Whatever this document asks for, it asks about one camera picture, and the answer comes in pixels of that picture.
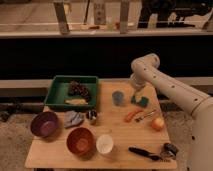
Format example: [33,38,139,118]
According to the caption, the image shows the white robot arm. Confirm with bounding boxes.
[130,53,213,171]

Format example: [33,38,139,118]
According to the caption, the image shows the black handled utensil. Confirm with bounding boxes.
[128,147,161,161]

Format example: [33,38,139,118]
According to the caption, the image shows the grey crumpled cloth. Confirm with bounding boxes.
[64,111,84,128]

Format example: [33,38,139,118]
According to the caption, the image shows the purple bowl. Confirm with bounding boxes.
[30,111,59,138]

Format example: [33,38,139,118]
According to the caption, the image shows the green sponge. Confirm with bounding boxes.
[131,95,149,107]

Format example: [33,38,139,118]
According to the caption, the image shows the blue cup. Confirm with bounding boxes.
[112,91,124,106]

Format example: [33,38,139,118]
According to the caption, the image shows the orange bowl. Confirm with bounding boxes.
[66,127,94,156]

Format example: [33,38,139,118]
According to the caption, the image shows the dark metal clip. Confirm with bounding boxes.
[160,143,179,160]

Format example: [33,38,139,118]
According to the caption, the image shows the silver fork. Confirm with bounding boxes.
[135,110,156,122]

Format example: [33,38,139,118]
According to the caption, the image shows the yellow banana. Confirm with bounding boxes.
[65,99,88,105]

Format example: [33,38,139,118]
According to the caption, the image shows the orange apple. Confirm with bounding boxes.
[151,117,165,131]

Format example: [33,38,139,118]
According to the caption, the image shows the orange carrot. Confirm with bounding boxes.
[124,108,143,122]

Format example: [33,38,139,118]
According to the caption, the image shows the green plastic tray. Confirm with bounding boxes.
[44,75,98,110]

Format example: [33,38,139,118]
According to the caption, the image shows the white cup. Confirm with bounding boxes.
[96,134,114,155]

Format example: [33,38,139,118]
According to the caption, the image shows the dark grape bunch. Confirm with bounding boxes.
[68,81,91,102]

